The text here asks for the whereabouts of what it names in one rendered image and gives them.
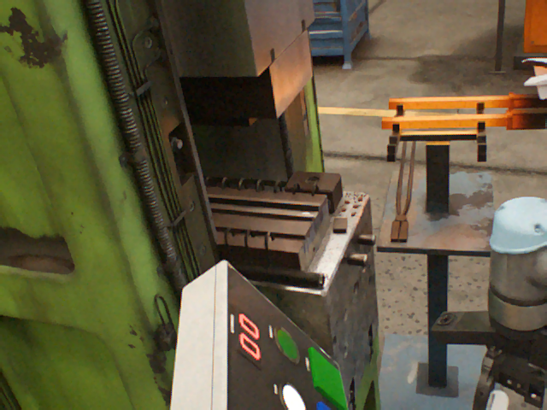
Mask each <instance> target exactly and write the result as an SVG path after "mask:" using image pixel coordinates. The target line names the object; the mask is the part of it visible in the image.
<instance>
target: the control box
mask: <svg viewBox="0 0 547 410"><path fill-rule="evenodd" d="M241 314H242V315H243V316H244V317H245V318H246V319H248V320H249V322H251V323H252V324H253V325H255V326H256V329H257V330H258V338H255V337H254V336H253V335H251V334H250V333H249V331H248V330H247V329H245V328H244V327H243V326H242V324H243V325H245V326H247V327H248V328H249V324H248V321H247V320H246V319H243V318H242V324H241V323H240V315H241ZM279 330H283V331H285V333H286V334H287V335H288V336H289V337H290V338H291V340H292V341H293V343H294V345H296V347H297V358H296V359H292V358H291V357H290V356H288V355H287V354H286V352H285V351H284V350H283V348H282V346H281V344H280V342H279V336H277V333H279ZM242 334H243V335H245V336H246V337H248V338H249V339H250V341H252V342H253V343H254V344H255V345H256V346H257V349H258V350H259V358H258V359H257V358H256V357H255V356H254V355H253V354H252V353H251V352H249V351H248V350H247V349H245V347H243V346H242V343H241V342H240V335H242ZM309 347H314V348H315V350H316V351H317V352H318V353H319V354H320V355H321V356H323V357H324V358H325V359H326V360H327V361H328V362H330V363H331V364H332V366H334V367H335V368H336V369H337V370H338V371H339V372H340V370H339V365H338V363H337V362H335V361H334V360H333V359H332V358H331V357H330V356H328V355H327V354H326V353H325V352H324V351H322V350H321V348H320V347H319V346H318V345H317V344H316V343H315V342H314V341H313V340H310V339H309V338H308V337H307V336H306V335H305V334H304V333H303V331H302V330H301V329H299V328H298V327H297V326H296V325H294V324H293V323H292V322H291V321H290V320H289V319H288V318H286V316H284V314H283V313H282V312H281V311H280V310H279V309H278V308H276V307H275V306H274V305H273V304H272V303H271V302H270V301H269V300H268V299H267V298H266V297H265V296H264V295H263V294H262V293H260V292H259V291H258V290H257V289H256V288H255V287H254V286H253V285H252V284H250V283H249V282H248V281H247V279H246V278H245V277H244V276H242V275H241V274H240V273H239V272H237V271H236V270H235V269H234V268H233V267H232V266H231V265H230V264H229V262H228V261H225V260H223V261H221V262H219V264H218V265H216V266H214V267H213V268H212V269H210V270H209V271H207V272H205V273H204V274H203V275H201V276H200V277H198V278H196V279H195V281H194V282H192V283H190V284H188V285H187V286H186V287H185V288H184V289H183V292H182V302H181V310H180V320H179V337H178V345H177V354H176V363H174V381H173V390H172V400H171V407H170V410H290V409H289V407H288V406H287V405H286V402H285V397H284V388H285V387H286V386H289V387H291V388H293V389H294V390H295V391H296V392H297V393H298V394H299V396H300V397H301V400H302V402H303V405H304V408H305V410H318V409H317V403H319V402H322V403H323V404H325V405H326V406H327V407H329V408H330V409H332V410H339V409H338V408H336V407H335V406H334V405H333V404H332V403H331V402H330V401H328V400H327V399H326V397H325V396H323V395H322V394H321V393H320V392H319V391H317V390H316V389H315V387H314V380H313V375H311V370H310V363H309V353H308V349H309Z"/></svg>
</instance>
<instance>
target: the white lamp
mask: <svg viewBox="0 0 547 410"><path fill-rule="evenodd" d="M284 397H285V402H286V405H287V406H288V407H289V409H290V410H305V408H304V405H303V402H302V400H301V397H300V396H299V394H298V393H297V392H296V391H295V390H294V389H293V388H291V387H289V386H286V387H285V388H284Z"/></svg>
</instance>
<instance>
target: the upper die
mask: <svg viewBox="0 0 547 410"><path fill-rule="evenodd" d="M311 77H313V69H311V62H310V53H309V38H308V31H307V29H305V30H304V31H303V32H302V33H301V34H300V35H299V36H298V37H297V38H296V39H294V41H293V42H292V43H291V44H290V45H289V46H288V47H287V48H286V49H285V50H284V51H283V52H282V53H281V54H280V55H279V56H277V58H276V59H275V60H274V61H271V64H270V65H269V66H268V67H267V68H266V69H265V70H264V71H263V72H262V74H260V75H259V76H258V77H237V78H179V80H180V83H181V87H182V92H183V96H184V99H185V105H186V110H187V114H188V117H220V118H257V119H277V118H279V117H280V116H281V115H282V113H283V112H284V111H285V110H286V107H287V106H288V105H289V104H290V102H291V101H292V100H293V99H294V97H296V96H297V95H298V94H299V92H300V91H301V89H302V88H303V87H304V86H305V85H306V84H307V82H308V81H309V80H310V79H311Z"/></svg>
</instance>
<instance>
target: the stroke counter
mask: <svg viewBox="0 0 547 410"><path fill-rule="evenodd" d="M242 318H243V319H246V318H245V317H244V316H243V315H242V314H241V315H240V323H241V324H242ZM246 320H247V321H248V324H249V328H248V327H247V326H245V325H243V324H242V326H243V327H244V328H245V329H247V330H248V331H249V333H250V334H251V335H253V336H254V337H255V338H258V330H257V329H256V334H254V333H252V332H251V330H250V325H253V324H252V323H251V322H249V320H248V319H246ZM253 326H254V327H255V328H256V326H255V325H253ZM243 337H244V338H245V339H247V340H248V341H249V345H250V349H249V348H248V347H247V346H246V345H244V344H243ZM240 342H241V343H242V346H243V347H245V349H247V350H248V351H249V352H251V353H252V354H253V355H254V356H255V357H256V358H257V359H258V358H259V350H258V349H257V346H256V345H255V344H254V343H253V342H252V341H250V339H249V338H248V337H246V336H245V335H243V334H242V335H240ZM251 344H253V345H254V346H255V347H256V352H257V355H255V354H254V353H253V352H252V351H251Z"/></svg>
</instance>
